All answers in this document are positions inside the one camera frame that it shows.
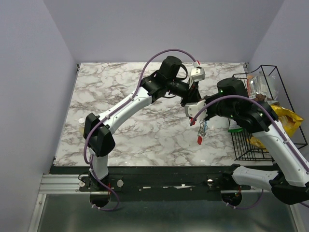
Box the purple cable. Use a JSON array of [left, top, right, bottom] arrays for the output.
[[189, 94, 309, 210], [83, 48, 201, 211]]

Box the black wire basket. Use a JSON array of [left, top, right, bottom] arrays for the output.
[[231, 65, 308, 161]]

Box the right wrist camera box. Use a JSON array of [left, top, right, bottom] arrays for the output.
[[184, 100, 207, 120]]

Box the grey curved keyring holder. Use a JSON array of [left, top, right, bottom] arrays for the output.
[[198, 119, 207, 138]]

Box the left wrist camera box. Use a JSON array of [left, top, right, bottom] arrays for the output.
[[190, 67, 205, 82]]

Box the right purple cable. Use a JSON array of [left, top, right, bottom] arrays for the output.
[[189, 94, 309, 210]]

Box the yellow chips bag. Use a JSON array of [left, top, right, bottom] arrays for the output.
[[248, 103, 304, 148]]

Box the green snack packet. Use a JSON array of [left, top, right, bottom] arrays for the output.
[[228, 120, 243, 133]]

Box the blue key tag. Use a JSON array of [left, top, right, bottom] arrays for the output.
[[203, 120, 208, 131]]

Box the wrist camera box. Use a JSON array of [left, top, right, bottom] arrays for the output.
[[184, 100, 207, 120], [190, 67, 205, 82]]

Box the clear snack packet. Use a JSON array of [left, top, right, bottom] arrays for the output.
[[247, 72, 278, 100]]

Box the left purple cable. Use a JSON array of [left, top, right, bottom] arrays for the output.
[[83, 48, 201, 211]]

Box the black mounting rail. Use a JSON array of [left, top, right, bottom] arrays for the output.
[[50, 166, 251, 206]]

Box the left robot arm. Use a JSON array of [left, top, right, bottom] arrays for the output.
[[83, 56, 205, 192]]

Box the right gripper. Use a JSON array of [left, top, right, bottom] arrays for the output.
[[197, 92, 237, 119]]

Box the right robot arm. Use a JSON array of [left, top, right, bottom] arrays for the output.
[[203, 78, 309, 205]]

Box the red key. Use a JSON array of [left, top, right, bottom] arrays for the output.
[[197, 136, 203, 145]]

